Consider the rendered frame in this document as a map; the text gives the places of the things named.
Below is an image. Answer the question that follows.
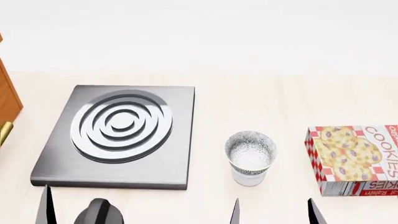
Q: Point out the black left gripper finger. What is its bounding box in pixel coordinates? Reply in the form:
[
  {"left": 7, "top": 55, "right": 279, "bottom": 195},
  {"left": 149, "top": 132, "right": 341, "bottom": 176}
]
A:
[{"left": 34, "top": 184, "right": 58, "bottom": 224}]

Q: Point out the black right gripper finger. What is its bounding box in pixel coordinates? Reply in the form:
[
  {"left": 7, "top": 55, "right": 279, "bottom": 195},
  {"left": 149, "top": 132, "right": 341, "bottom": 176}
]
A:
[
  {"left": 229, "top": 198, "right": 241, "bottom": 224},
  {"left": 307, "top": 198, "right": 329, "bottom": 224}
]

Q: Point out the white speckled cup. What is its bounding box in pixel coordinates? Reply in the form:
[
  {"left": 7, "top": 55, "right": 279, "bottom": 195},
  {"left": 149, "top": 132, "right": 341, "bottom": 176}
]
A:
[{"left": 224, "top": 131, "right": 278, "bottom": 176}]

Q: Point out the red white cookies box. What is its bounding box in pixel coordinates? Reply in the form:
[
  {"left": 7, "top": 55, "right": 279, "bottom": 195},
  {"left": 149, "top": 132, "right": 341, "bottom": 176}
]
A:
[{"left": 304, "top": 124, "right": 398, "bottom": 198}]

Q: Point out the grey flat stove burner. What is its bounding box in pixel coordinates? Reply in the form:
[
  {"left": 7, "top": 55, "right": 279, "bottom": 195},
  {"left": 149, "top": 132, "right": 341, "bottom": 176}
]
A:
[{"left": 30, "top": 84, "right": 197, "bottom": 191}]

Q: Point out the wooden cabinet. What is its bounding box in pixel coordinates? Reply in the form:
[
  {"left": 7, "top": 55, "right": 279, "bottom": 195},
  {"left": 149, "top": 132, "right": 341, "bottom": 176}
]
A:
[{"left": 0, "top": 32, "right": 24, "bottom": 151}]

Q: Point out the gold cabinet handle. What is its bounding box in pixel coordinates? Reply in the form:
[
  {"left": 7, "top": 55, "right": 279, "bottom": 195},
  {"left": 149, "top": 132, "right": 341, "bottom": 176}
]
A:
[{"left": 0, "top": 121, "right": 15, "bottom": 148}]

